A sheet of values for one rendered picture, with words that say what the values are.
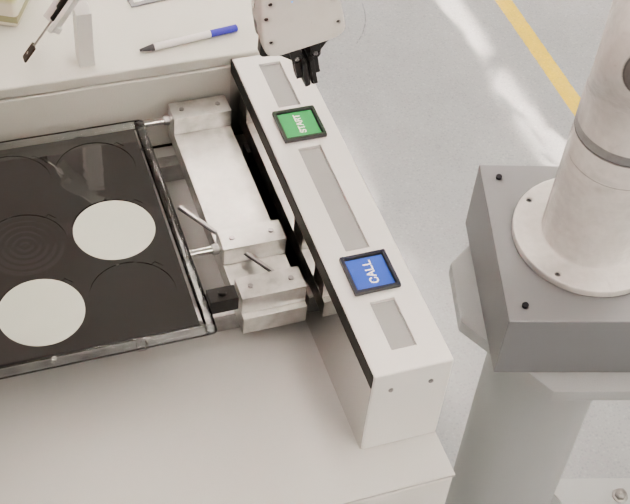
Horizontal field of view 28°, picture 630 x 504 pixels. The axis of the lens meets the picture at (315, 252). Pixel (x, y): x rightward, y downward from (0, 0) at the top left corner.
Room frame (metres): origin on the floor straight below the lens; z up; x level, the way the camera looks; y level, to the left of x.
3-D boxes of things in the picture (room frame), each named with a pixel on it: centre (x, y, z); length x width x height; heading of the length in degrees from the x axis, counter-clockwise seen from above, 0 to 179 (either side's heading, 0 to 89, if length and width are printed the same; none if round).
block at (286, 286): (0.98, 0.05, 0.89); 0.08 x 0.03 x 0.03; 113
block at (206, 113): (1.27, 0.18, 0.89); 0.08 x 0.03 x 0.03; 113
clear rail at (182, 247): (1.07, 0.18, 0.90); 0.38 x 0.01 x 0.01; 23
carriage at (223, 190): (1.12, 0.11, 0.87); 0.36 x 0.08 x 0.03; 23
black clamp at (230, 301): (0.95, 0.10, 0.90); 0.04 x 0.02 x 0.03; 113
